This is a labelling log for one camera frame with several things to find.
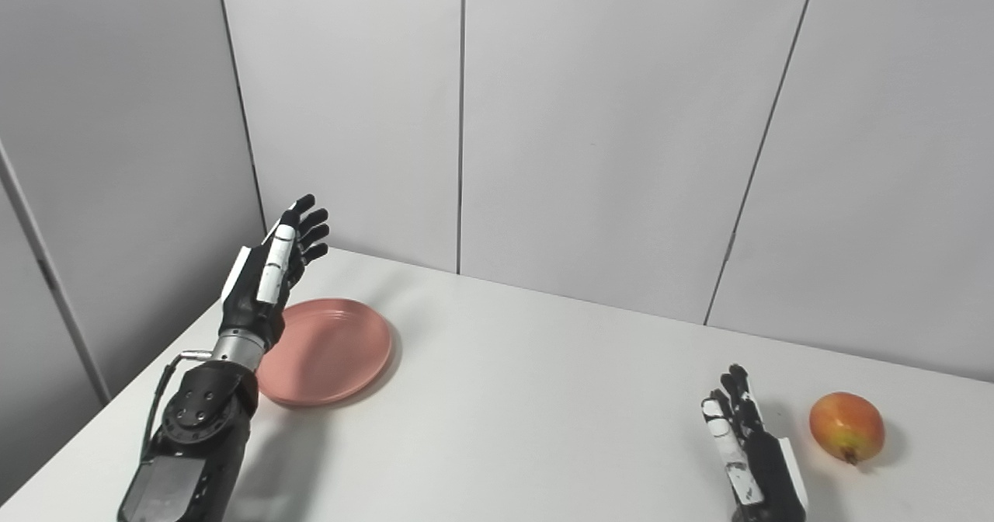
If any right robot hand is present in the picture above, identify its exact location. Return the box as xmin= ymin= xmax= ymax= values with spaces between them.
xmin=701 ymin=364 xmax=809 ymax=522

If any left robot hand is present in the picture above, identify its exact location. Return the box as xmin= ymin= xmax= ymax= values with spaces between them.
xmin=219 ymin=194 xmax=330 ymax=353

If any pink plate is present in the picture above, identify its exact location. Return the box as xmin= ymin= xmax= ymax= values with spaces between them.
xmin=256 ymin=298 xmax=393 ymax=408

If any red yellow apple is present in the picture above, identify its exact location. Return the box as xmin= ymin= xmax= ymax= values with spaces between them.
xmin=809 ymin=391 xmax=886 ymax=465

